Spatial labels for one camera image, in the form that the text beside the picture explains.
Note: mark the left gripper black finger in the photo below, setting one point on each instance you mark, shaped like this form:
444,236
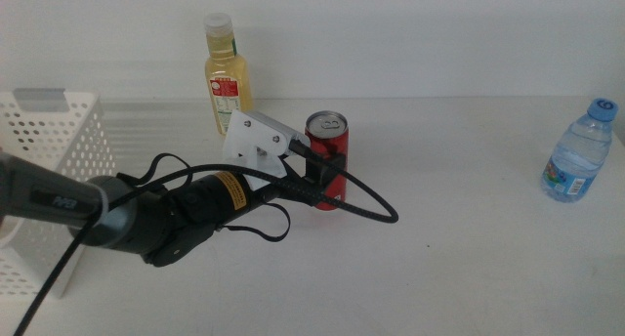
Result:
320,178

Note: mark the red cola can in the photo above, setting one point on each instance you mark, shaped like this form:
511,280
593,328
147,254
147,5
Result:
327,140

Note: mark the yellow juice bottle white cap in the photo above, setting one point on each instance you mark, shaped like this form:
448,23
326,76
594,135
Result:
227,72

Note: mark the clear water bottle blue cap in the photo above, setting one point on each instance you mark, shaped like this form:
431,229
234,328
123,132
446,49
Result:
578,155

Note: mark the white perforated plastic basket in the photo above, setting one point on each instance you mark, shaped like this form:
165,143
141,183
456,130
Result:
80,101

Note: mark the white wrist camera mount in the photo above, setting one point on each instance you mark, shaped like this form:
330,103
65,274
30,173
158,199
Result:
254,136

